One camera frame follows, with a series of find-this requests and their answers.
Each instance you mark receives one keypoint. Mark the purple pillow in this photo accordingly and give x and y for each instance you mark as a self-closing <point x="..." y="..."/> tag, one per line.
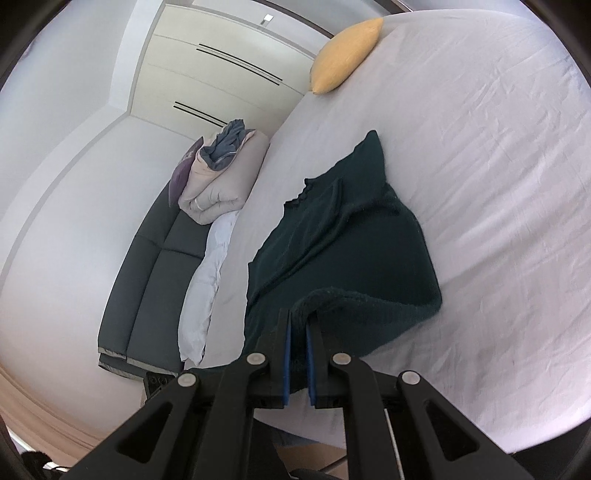
<point x="180" y="177"/>

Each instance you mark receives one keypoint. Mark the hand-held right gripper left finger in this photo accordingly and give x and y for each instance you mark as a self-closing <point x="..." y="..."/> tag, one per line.
<point x="286" y="364"/>

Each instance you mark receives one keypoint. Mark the white pillow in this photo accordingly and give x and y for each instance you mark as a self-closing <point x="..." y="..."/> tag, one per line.
<point x="203" y="295"/>

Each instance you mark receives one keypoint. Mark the folded beige duvet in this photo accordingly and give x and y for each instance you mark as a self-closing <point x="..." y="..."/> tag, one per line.
<point x="233" y="187"/>

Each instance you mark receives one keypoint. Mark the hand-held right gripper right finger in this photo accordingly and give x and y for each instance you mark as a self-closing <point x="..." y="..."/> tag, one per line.
<point x="312" y="364"/>

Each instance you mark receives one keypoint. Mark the dark grey padded headboard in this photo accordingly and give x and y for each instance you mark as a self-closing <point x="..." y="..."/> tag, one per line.
<point x="147" y="286"/>

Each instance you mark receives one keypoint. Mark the yellow pillow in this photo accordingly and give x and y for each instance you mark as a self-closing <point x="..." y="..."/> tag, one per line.
<point x="341" y="55"/>

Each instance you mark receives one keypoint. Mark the bed with grey sheet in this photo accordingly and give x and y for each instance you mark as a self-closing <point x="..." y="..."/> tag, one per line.
<point x="485" y="184"/>

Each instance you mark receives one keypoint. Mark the grey-blue crumpled cloth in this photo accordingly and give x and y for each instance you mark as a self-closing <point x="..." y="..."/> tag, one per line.
<point x="226" y="143"/>

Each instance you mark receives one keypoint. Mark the cream wardrobe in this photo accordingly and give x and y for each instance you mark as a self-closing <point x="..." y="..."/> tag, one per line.
<point x="184" y="78"/>

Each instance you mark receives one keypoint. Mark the dark green sweater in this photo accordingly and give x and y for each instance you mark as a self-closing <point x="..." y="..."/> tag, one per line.
<point x="346" y="240"/>

